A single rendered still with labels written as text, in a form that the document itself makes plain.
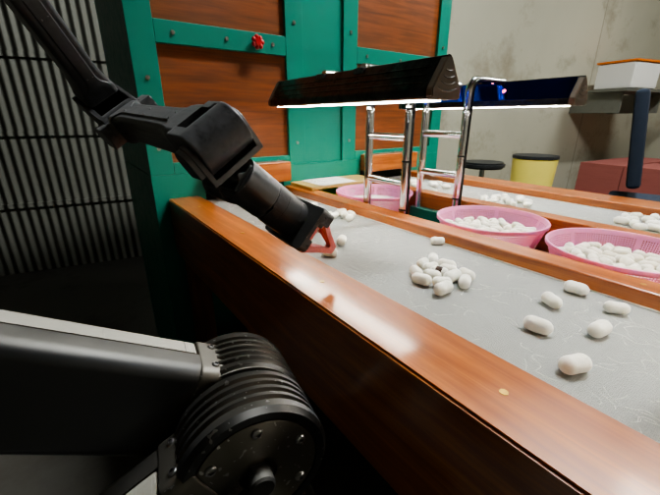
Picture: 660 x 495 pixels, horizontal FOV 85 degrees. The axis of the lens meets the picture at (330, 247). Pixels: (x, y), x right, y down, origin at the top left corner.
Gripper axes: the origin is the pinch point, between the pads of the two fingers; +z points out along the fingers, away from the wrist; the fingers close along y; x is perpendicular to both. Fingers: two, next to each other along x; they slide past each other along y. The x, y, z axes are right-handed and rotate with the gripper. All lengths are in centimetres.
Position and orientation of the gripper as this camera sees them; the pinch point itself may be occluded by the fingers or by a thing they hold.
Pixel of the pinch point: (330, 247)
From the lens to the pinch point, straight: 58.1
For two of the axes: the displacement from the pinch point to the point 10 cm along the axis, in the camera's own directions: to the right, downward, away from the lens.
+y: -5.9, -3.2, 7.4
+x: -5.4, 8.3, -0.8
